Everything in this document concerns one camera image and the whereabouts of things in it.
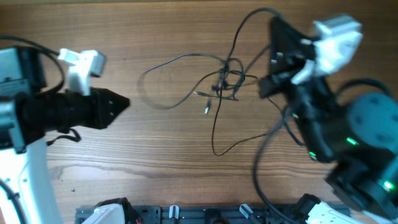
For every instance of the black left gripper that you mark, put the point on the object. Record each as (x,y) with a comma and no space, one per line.
(103,114)

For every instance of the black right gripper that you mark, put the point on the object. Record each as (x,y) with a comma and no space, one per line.
(294,73)

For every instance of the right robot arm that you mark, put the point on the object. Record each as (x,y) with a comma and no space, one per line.
(355,126)

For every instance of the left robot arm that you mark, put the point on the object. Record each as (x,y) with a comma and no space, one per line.
(29,110)

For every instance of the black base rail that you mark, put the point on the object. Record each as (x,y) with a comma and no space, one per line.
(151,214)

